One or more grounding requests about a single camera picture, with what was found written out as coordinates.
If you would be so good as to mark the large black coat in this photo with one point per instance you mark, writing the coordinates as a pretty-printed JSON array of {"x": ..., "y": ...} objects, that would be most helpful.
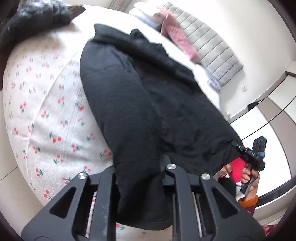
[{"x": 148, "y": 105}]

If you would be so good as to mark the floral sleeve right forearm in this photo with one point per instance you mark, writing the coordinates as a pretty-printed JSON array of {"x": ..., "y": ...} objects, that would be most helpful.
[{"x": 249, "y": 205}]

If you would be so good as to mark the grey window curtain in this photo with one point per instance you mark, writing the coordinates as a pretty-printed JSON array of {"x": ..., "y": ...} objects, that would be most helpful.
[{"x": 119, "y": 5}]

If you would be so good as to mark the person's right hand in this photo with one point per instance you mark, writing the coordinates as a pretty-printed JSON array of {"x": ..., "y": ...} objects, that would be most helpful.
[{"x": 253, "y": 177}]

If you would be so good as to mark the grey padded headboard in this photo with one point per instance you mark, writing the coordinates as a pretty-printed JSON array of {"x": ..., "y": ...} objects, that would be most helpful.
[{"x": 215, "y": 55}]

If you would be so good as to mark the light blue folded blanket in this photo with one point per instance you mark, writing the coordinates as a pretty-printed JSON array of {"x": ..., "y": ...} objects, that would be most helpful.
[{"x": 155, "y": 21}]

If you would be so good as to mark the cherry print bed sheet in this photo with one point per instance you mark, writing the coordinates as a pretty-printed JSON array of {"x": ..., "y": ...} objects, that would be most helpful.
[{"x": 51, "y": 128}]

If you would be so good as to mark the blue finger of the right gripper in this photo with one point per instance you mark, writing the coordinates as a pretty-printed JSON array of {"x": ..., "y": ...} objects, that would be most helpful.
[{"x": 238, "y": 146}]

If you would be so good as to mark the red stool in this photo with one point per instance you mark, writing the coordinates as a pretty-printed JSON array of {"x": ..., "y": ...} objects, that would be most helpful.
[{"x": 237, "y": 167}]

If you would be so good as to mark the pink velvet pillow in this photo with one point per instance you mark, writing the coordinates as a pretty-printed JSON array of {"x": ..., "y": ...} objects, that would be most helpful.
[{"x": 171, "y": 29}]

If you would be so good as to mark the white wall socket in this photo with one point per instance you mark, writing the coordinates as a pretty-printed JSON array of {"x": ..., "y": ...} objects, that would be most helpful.
[{"x": 244, "y": 88}]

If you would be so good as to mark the patterned white pillow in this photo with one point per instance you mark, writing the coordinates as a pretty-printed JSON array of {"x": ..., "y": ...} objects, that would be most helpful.
[{"x": 213, "y": 82}]

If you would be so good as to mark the brown garment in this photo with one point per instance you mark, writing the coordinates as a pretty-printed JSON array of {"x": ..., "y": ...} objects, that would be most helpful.
[{"x": 75, "y": 10}]

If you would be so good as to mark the dark quilted puffer jacket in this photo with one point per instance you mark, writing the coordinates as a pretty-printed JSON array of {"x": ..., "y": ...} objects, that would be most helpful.
[{"x": 34, "y": 18}]

